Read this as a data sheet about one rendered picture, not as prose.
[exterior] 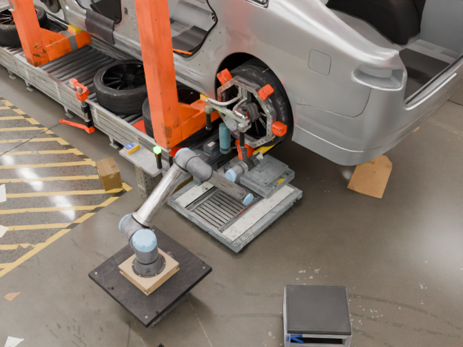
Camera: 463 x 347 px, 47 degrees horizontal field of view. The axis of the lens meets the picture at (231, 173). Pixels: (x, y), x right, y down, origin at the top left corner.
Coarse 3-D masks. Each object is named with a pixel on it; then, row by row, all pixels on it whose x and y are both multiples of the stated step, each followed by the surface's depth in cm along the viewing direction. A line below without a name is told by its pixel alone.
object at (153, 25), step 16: (144, 0) 344; (160, 0) 348; (144, 16) 353; (160, 16) 354; (144, 32) 363; (160, 32) 361; (144, 48) 373; (160, 48) 367; (144, 64) 383; (160, 64) 374; (160, 80) 381; (160, 96) 390; (176, 96) 403; (160, 112) 402; (176, 112) 411; (160, 128) 414; (176, 128) 419; (160, 144) 427; (176, 144) 429
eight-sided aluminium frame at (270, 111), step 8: (232, 80) 391; (240, 80) 391; (224, 88) 403; (248, 88) 384; (256, 88) 380; (224, 96) 415; (256, 96) 382; (264, 104) 381; (272, 112) 383; (224, 120) 424; (272, 120) 386; (248, 136) 420; (264, 136) 408; (272, 136) 396; (248, 144) 418; (256, 144) 410
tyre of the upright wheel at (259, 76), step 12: (252, 60) 405; (240, 72) 393; (252, 72) 386; (264, 72) 386; (264, 84) 382; (276, 84) 383; (276, 96) 381; (228, 108) 426; (276, 108) 386; (288, 108) 387; (288, 120) 391; (288, 132) 403; (264, 144) 418
